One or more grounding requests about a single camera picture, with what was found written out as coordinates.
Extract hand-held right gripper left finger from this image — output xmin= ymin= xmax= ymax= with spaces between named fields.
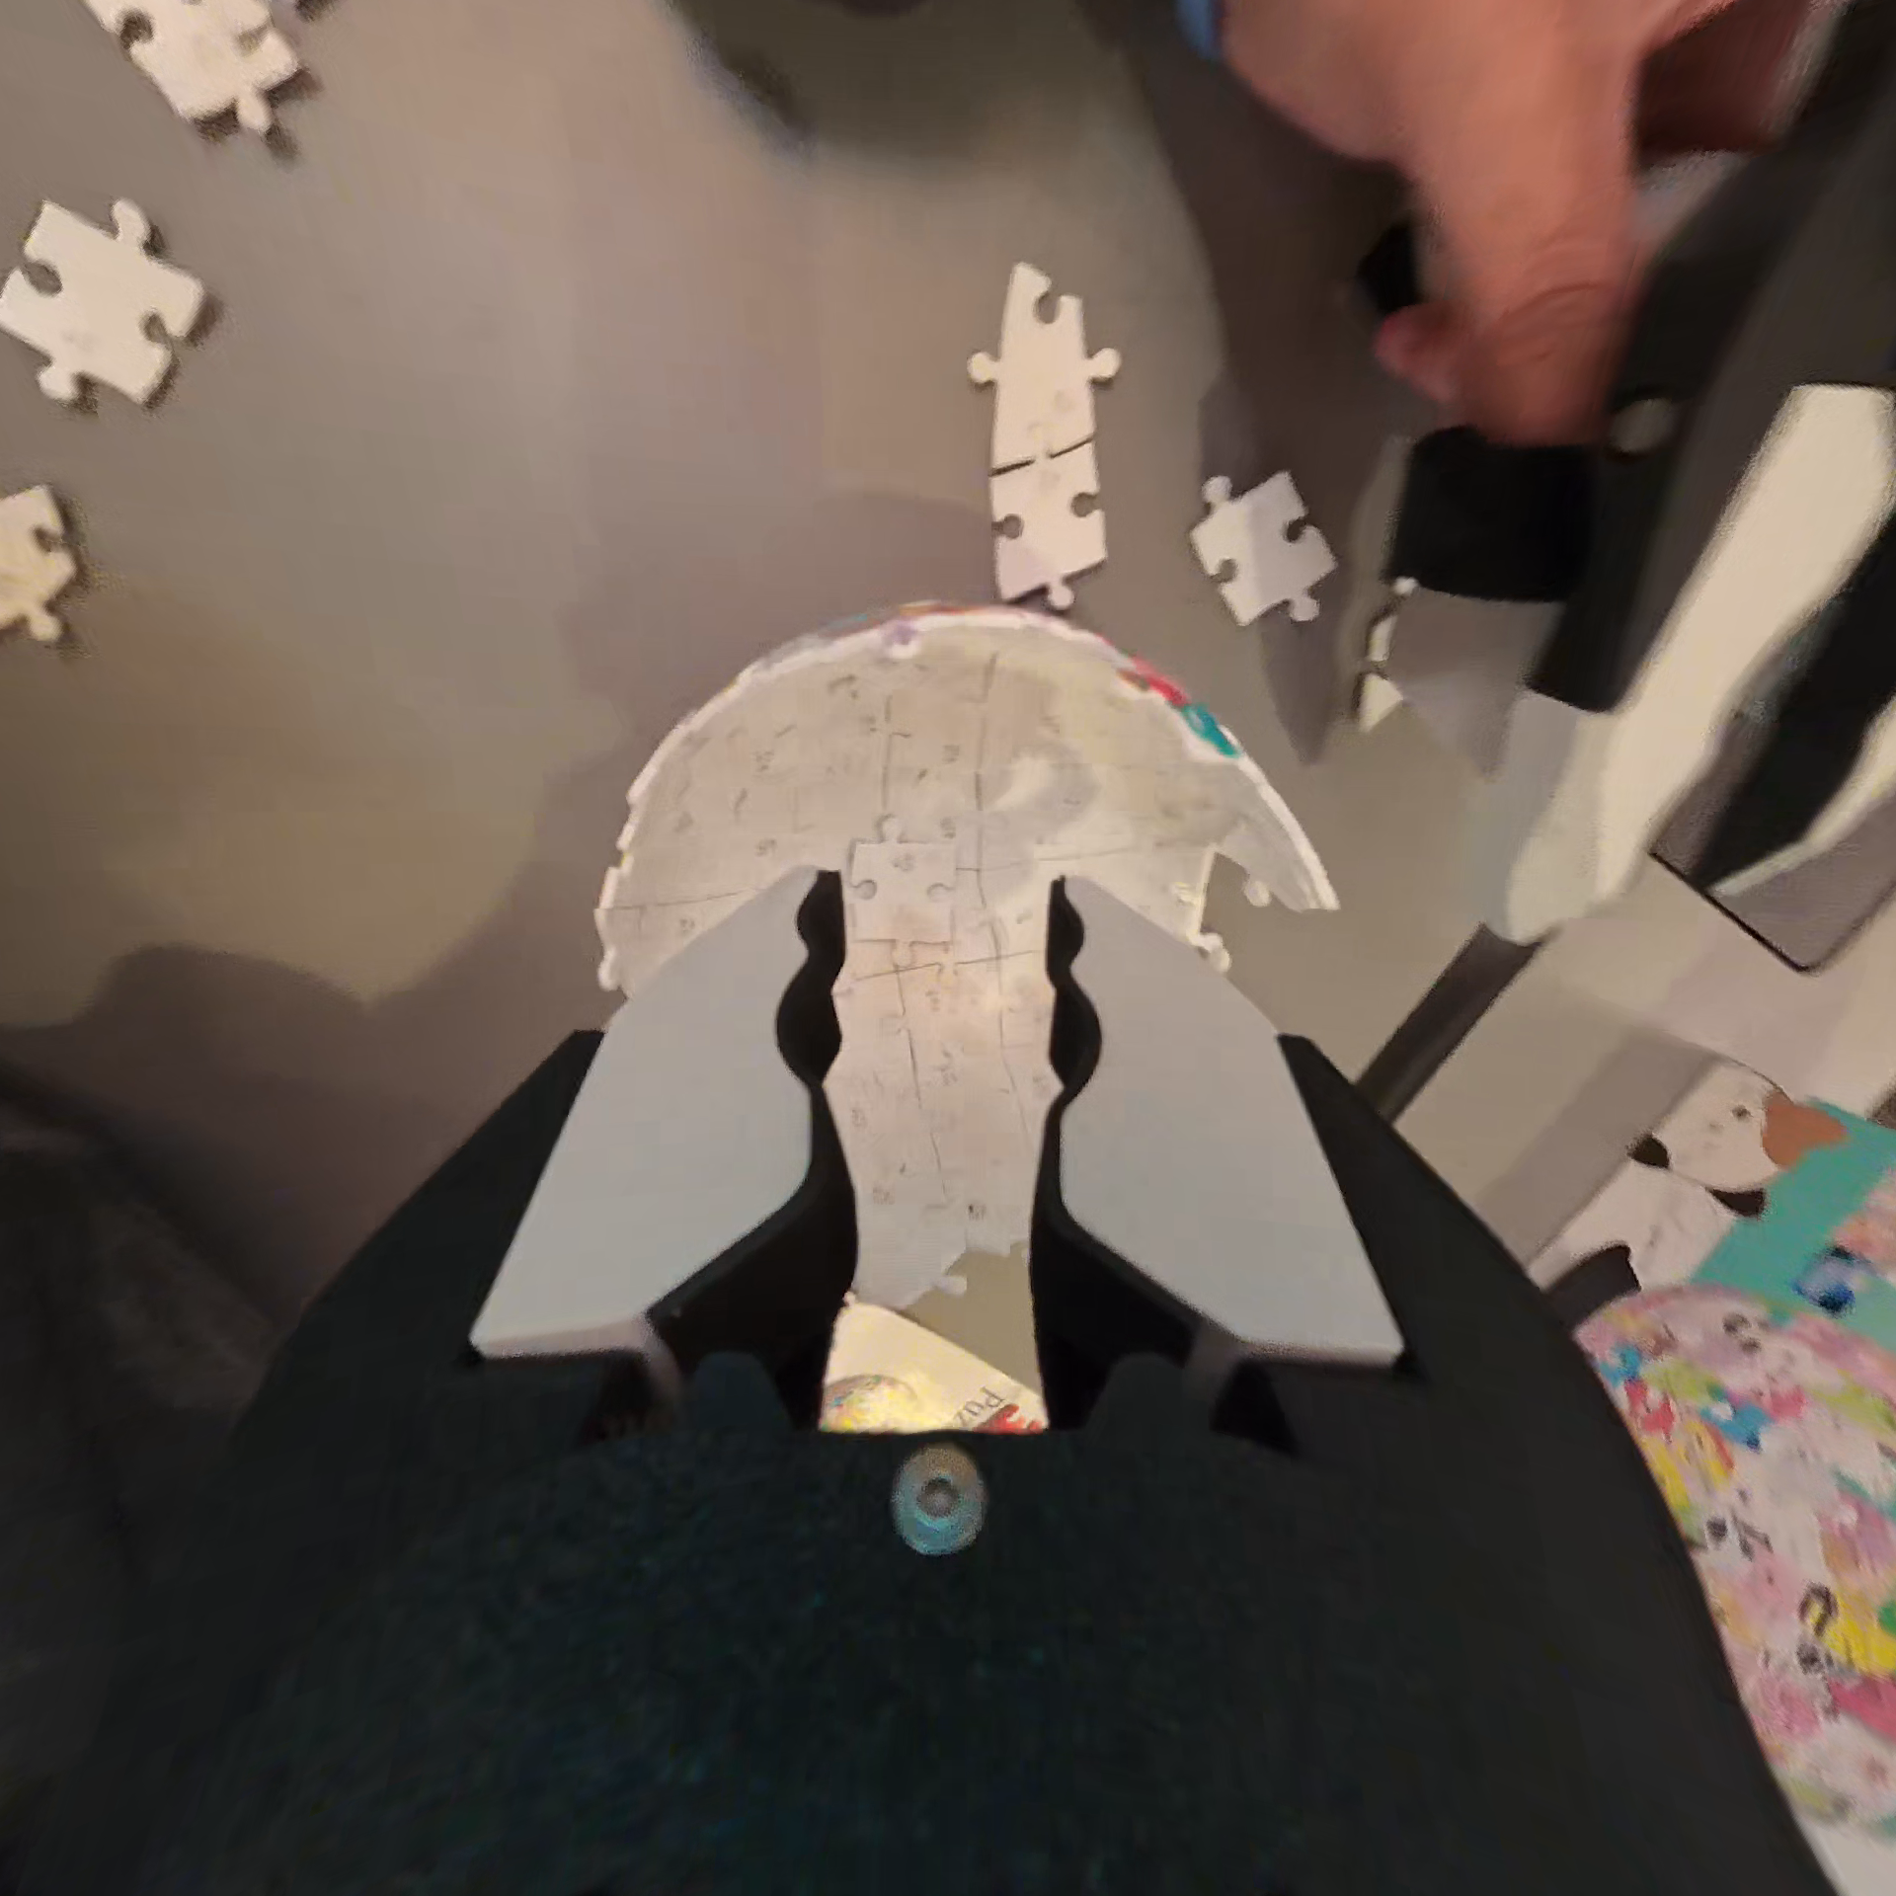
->
xmin=471 ymin=872 xmax=862 ymax=1436

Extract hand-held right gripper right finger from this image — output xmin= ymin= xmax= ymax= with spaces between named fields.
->
xmin=1036 ymin=875 xmax=1406 ymax=1436

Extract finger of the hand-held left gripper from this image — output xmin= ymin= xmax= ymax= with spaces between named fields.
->
xmin=1336 ymin=389 xmax=1896 ymax=945

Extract partly built puzzle ball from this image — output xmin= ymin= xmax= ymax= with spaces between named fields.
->
xmin=592 ymin=601 xmax=1344 ymax=1311

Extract puzzle instruction leaflet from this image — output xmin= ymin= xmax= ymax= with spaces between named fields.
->
xmin=822 ymin=1303 xmax=1045 ymax=1436

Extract puzzle ball cardboard box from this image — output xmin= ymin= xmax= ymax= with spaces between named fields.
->
xmin=1532 ymin=1062 xmax=1896 ymax=1869

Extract joined white puzzle pieces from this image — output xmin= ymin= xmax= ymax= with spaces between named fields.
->
xmin=967 ymin=261 xmax=1121 ymax=611

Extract person's left hand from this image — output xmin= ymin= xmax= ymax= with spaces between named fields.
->
xmin=1222 ymin=0 xmax=1826 ymax=446

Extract dark grey desk pad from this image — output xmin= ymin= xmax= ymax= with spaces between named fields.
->
xmin=1651 ymin=829 xmax=1896 ymax=975

